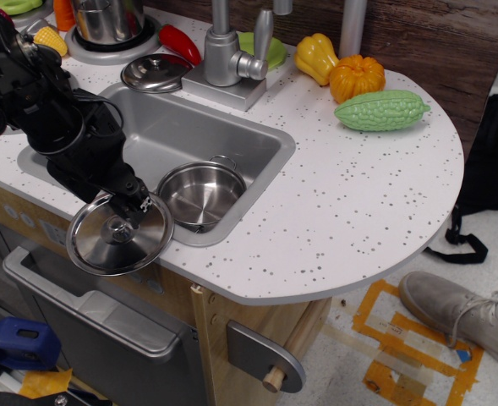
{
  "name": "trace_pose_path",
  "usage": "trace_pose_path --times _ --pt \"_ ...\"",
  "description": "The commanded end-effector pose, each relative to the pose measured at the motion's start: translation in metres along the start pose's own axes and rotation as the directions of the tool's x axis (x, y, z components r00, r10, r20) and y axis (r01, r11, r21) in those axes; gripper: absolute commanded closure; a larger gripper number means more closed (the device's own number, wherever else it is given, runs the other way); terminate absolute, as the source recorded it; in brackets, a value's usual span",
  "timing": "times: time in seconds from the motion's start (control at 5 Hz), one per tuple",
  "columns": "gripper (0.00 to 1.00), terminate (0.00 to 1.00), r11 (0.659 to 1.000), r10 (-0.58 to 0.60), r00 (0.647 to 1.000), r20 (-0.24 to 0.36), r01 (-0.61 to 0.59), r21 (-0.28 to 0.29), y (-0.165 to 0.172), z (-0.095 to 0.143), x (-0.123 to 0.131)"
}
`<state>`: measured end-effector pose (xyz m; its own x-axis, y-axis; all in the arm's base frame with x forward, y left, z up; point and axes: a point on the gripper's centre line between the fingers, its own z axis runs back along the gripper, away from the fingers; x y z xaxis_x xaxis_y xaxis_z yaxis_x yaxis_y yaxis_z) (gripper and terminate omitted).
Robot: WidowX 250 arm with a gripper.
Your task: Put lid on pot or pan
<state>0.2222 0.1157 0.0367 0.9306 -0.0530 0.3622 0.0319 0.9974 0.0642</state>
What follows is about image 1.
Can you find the orange toy pumpkin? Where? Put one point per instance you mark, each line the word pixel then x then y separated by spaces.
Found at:
pixel 356 75

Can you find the tall steel pot on burner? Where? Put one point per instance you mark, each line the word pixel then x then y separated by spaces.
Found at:
pixel 108 22

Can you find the grey toy sink basin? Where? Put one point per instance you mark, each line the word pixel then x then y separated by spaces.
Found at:
pixel 164 131

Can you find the yellow toy bell pepper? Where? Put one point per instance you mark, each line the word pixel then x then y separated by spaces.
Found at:
pixel 315 56

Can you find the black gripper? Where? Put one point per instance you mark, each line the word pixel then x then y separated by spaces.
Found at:
pixel 90 158

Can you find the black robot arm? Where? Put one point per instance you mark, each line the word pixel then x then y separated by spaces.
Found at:
pixel 35 92

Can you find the steel pot lid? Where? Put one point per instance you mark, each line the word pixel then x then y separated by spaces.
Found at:
pixel 102 243

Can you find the yellow toy corn cob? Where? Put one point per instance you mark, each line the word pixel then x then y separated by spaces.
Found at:
pixel 49 37

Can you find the grey suede shoe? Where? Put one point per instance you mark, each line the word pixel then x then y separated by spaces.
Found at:
pixel 452 309

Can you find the orange toy carrot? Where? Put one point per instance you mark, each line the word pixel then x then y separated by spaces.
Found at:
pixel 64 14

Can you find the green toy vegetable top left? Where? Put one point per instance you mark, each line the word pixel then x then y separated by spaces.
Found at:
pixel 17 7

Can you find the grey towel peg plate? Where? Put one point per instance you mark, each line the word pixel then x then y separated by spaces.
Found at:
pixel 277 366

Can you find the green toy bitter gourd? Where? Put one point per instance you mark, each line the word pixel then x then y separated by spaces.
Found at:
pixel 382 111

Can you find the red toy chili pepper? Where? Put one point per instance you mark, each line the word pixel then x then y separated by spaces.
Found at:
pixel 177 41

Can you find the small steel pot in sink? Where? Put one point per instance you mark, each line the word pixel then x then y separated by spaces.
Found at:
pixel 199 194

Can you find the grey toy stove burner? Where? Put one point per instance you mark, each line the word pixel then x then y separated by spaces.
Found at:
pixel 121 53

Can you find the grey toy oven door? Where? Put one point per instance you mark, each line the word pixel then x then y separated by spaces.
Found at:
pixel 132 355

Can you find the silver vertical pole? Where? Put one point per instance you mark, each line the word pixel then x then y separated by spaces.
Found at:
pixel 352 27

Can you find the silver toy faucet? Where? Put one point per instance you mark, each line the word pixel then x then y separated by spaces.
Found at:
pixel 228 75

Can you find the black backpack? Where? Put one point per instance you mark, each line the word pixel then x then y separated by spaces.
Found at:
pixel 479 191

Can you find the blue plastic clamp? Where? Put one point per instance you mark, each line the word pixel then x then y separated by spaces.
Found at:
pixel 28 345

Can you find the green toy plate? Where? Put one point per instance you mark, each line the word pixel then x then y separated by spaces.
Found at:
pixel 277 52

